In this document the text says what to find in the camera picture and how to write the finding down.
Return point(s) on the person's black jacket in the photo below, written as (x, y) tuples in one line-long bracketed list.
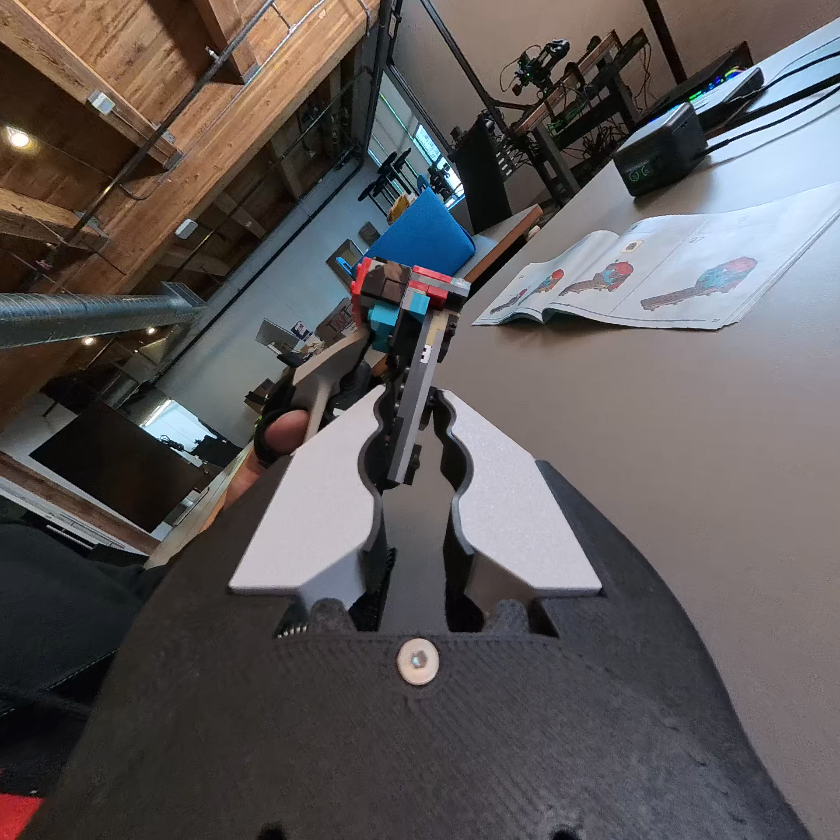
[(65, 610)]

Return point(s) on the long black toy brick assembly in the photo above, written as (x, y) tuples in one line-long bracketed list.
[(417, 394)]

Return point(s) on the white junction box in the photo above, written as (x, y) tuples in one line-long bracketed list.
[(100, 102)]

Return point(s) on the lit computer tower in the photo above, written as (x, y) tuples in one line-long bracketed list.
[(689, 79)]

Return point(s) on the red printed garment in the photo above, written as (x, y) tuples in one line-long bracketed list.
[(16, 817)]

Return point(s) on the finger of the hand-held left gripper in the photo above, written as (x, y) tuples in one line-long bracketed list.
[(328, 361)]

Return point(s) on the small black flat box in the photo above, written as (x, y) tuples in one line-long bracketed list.
[(728, 95)]

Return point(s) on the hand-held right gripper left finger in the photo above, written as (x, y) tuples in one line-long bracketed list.
[(302, 525)]

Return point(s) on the silver air duct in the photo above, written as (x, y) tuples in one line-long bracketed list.
[(85, 318)]

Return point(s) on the black equipment cart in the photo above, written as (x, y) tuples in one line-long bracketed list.
[(584, 111)]

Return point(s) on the yellow container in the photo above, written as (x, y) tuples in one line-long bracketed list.
[(397, 210)]

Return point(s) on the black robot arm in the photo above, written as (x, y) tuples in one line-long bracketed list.
[(535, 65)]

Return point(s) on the white flat panel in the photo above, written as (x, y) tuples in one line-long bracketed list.
[(274, 333)]

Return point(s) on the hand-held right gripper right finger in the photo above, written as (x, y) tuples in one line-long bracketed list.
[(525, 525)]

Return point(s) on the person's left hand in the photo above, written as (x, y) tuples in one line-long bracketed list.
[(289, 433)]

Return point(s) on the blue fabric box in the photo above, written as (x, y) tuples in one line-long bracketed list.
[(426, 229)]

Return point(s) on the grey desk wooden edge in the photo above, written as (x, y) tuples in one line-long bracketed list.
[(505, 233)]

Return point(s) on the white ceiling sensor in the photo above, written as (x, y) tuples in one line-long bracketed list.
[(186, 228)]

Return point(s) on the large black screen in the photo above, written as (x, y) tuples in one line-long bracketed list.
[(118, 466)]

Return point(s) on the instruction booklet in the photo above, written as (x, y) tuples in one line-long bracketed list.
[(689, 262)]

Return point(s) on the black bar stool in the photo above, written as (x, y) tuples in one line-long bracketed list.
[(403, 155), (387, 164), (365, 192)]

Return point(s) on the black panel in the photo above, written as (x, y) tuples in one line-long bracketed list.
[(482, 177)]

